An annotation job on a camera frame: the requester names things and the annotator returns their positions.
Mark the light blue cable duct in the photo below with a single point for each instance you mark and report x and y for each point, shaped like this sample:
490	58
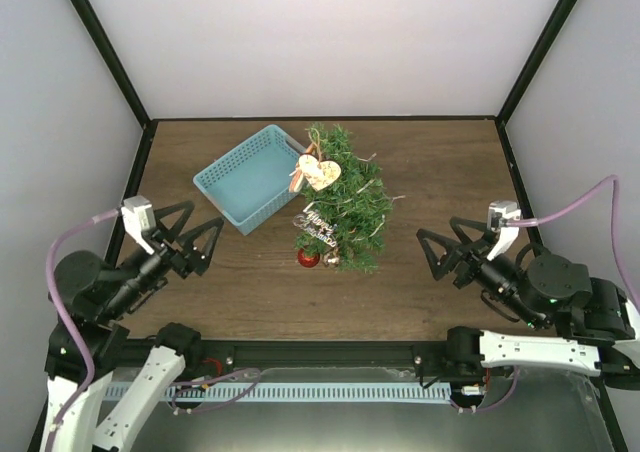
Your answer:
439	393

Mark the red ball ornament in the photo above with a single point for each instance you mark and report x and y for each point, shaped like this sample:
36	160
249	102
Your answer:
306	259

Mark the small green christmas tree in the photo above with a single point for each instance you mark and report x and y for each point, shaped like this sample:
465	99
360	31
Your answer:
358	205

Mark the black frame post right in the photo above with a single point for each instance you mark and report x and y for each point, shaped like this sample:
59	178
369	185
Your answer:
551	30

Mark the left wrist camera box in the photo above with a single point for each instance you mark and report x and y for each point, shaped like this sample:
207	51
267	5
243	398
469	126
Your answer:
138	218

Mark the brown heart ornament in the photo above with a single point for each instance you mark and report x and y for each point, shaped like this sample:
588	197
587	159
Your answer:
316	167

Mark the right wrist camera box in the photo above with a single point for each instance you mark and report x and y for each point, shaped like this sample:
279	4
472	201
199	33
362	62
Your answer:
500	214

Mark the gingerbread figure ornament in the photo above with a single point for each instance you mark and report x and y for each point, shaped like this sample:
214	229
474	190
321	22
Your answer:
297	177

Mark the black aluminium front rail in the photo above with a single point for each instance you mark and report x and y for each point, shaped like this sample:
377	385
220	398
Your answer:
426	357

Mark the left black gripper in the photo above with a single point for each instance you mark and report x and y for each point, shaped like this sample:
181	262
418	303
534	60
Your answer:
189	263

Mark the black frame post left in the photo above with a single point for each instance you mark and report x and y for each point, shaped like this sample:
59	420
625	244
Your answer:
106	50

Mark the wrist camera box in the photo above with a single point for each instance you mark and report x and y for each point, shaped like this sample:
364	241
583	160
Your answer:
500	214
138	218

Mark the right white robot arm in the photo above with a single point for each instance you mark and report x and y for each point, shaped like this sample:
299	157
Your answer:
582	324

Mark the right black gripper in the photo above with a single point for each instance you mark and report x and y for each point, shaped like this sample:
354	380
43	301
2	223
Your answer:
471	254

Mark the blue plastic basket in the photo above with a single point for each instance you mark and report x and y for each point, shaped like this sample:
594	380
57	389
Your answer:
250	183

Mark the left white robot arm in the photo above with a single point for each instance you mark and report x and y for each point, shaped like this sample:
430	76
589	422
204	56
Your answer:
91	297

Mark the black frame post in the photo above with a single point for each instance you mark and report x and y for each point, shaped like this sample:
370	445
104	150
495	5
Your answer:
551	30
106	50

